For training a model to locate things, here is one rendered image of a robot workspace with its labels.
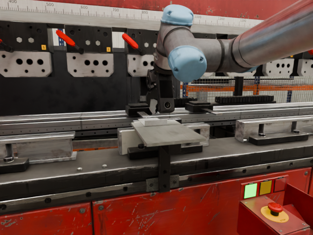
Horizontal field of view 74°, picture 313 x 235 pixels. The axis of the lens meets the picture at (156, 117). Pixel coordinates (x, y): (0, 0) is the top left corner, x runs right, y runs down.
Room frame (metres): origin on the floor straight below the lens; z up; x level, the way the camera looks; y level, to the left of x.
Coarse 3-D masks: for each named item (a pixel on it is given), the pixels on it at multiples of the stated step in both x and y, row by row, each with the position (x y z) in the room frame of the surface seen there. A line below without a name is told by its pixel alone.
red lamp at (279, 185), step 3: (276, 180) 0.65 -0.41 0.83; (279, 180) 0.65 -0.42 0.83; (282, 180) 0.65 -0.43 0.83; (285, 180) 0.66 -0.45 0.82; (276, 183) 0.65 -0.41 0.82; (279, 183) 0.65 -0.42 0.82; (282, 183) 0.65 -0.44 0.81; (276, 186) 0.65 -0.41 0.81; (279, 186) 0.65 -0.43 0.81; (282, 186) 0.65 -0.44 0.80; (276, 189) 0.65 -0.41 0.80; (279, 189) 0.65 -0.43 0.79; (282, 189) 0.66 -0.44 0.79
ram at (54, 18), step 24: (48, 0) 0.69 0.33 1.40; (72, 0) 0.71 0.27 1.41; (96, 0) 0.73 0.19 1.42; (120, 0) 0.76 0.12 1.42; (144, 0) 0.78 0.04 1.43; (168, 0) 0.80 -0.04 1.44; (192, 0) 0.83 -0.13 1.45; (216, 0) 0.85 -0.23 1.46; (240, 0) 0.88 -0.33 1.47; (264, 0) 0.92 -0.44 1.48; (288, 0) 0.95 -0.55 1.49; (48, 24) 0.71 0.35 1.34; (72, 24) 0.71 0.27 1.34; (96, 24) 0.73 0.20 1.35; (120, 24) 0.75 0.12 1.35; (144, 24) 0.78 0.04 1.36; (192, 24) 0.83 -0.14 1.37
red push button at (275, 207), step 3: (270, 204) 0.54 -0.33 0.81; (273, 204) 0.54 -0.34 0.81; (276, 204) 0.54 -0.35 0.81; (270, 207) 0.53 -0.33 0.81; (273, 207) 0.53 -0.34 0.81; (276, 207) 0.53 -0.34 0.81; (279, 207) 0.53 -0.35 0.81; (282, 207) 0.53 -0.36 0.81; (273, 210) 0.52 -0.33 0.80; (276, 210) 0.52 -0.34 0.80; (279, 210) 0.52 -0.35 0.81; (282, 210) 0.52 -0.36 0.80; (270, 213) 0.54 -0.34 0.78; (273, 213) 0.53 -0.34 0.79; (276, 213) 0.53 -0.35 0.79
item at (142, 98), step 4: (140, 80) 0.80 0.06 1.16; (144, 80) 0.81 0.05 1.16; (140, 84) 0.80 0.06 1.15; (144, 84) 0.81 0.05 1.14; (140, 88) 0.80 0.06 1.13; (144, 88) 0.81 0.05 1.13; (140, 92) 0.80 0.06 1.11; (144, 92) 0.81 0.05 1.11; (140, 96) 0.81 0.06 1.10; (144, 96) 0.82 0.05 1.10; (140, 100) 0.81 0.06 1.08; (144, 100) 0.82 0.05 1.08
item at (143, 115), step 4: (128, 104) 1.06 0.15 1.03; (132, 104) 1.03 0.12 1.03; (136, 104) 1.03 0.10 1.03; (140, 104) 1.03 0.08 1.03; (144, 104) 1.03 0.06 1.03; (128, 108) 0.99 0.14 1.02; (132, 108) 0.99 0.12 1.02; (136, 108) 1.00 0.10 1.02; (140, 108) 1.00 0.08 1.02; (144, 108) 1.01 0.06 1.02; (148, 108) 1.01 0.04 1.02; (128, 112) 0.99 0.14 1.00; (132, 112) 0.99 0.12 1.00; (136, 112) 0.99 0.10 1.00; (140, 112) 0.97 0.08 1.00; (144, 112) 0.97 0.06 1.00; (148, 112) 1.01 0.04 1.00; (140, 116) 0.92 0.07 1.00; (144, 116) 0.88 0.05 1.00; (148, 116) 0.88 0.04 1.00
